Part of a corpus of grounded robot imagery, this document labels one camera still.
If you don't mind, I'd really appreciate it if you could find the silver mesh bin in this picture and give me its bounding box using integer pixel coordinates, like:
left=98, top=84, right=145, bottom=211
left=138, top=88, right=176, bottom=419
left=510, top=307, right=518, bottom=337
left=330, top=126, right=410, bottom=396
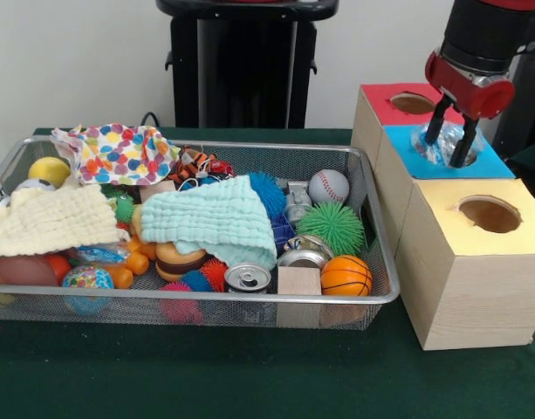
left=0, top=134, right=401, bottom=333

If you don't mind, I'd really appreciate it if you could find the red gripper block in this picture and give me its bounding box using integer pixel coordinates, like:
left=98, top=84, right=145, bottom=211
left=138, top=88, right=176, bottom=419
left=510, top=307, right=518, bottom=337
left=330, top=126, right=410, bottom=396
left=423, top=50, right=516, bottom=169

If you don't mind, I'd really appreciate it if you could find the dark green table cloth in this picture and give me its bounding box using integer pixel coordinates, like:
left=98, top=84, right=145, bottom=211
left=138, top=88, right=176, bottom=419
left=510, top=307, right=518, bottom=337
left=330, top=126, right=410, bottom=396
left=0, top=126, right=535, bottom=419
left=506, top=138, right=535, bottom=187

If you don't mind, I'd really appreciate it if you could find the white toy baseball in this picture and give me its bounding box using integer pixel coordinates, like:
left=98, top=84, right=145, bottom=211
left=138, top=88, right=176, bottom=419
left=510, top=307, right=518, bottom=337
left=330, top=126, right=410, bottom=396
left=308, top=168, right=351, bottom=205

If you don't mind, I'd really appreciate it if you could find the yellow ball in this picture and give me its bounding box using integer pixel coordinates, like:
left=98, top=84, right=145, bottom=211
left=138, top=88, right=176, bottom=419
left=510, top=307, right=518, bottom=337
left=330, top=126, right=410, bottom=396
left=27, top=155, right=72, bottom=184

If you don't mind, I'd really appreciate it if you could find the polka-dot cloth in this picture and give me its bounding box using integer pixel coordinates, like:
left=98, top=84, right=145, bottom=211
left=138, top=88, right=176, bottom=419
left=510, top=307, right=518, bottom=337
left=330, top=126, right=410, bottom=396
left=50, top=123, right=183, bottom=187

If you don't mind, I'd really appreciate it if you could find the clear crinkled plastic packet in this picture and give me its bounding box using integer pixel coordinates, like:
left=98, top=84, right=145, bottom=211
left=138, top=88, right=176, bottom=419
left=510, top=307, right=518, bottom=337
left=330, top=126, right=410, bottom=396
left=413, top=121, right=482, bottom=167

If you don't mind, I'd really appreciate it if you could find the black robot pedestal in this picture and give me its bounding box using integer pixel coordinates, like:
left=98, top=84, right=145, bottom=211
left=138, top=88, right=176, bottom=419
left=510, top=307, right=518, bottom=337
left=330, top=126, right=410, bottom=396
left=155, top=0, right=340, bottom=129

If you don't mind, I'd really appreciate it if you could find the wooden box with three holes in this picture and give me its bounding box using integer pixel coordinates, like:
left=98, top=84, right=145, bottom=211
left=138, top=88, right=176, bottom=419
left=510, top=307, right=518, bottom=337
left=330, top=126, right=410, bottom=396
left=350, top=81, right=535, bottom=352

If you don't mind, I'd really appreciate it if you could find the orange toy basketball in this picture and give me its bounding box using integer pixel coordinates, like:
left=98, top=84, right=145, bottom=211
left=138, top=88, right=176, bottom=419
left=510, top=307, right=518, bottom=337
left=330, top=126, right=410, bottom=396
left=320, top=254, right=374, bottom=297

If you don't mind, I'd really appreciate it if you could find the large green spiky ball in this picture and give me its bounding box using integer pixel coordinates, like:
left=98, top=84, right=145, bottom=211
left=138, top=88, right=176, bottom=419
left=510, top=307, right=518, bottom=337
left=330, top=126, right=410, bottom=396
left=296, top=201, right=365, bottom=255

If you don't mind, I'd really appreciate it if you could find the silver can with pull tab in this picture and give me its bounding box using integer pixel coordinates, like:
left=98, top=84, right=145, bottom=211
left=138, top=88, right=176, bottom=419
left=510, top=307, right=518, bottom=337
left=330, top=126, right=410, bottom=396
left=223, top=261, right=272, bottom=293

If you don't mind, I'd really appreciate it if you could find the mint waffle cloth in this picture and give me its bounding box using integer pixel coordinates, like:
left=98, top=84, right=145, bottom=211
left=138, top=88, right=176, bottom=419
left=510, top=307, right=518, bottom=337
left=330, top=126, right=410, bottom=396
left=140, top=175, right=278, bottom=270

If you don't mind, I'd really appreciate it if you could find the wooden block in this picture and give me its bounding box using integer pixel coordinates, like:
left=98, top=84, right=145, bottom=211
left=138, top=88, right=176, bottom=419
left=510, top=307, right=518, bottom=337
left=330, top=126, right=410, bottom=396
left=277, top=265, right=323, bottom=296

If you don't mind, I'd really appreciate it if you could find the blue spiky ball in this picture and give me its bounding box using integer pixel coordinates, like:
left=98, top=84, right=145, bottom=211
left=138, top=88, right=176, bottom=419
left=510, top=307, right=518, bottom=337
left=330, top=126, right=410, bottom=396
left=248, top=171, right=288, bottom=218

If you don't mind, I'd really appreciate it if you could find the cream waffle cloth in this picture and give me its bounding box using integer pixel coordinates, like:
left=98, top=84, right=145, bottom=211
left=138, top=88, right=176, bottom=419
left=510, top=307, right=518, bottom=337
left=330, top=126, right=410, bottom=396
left=0, top=182, right=131, bottom=258

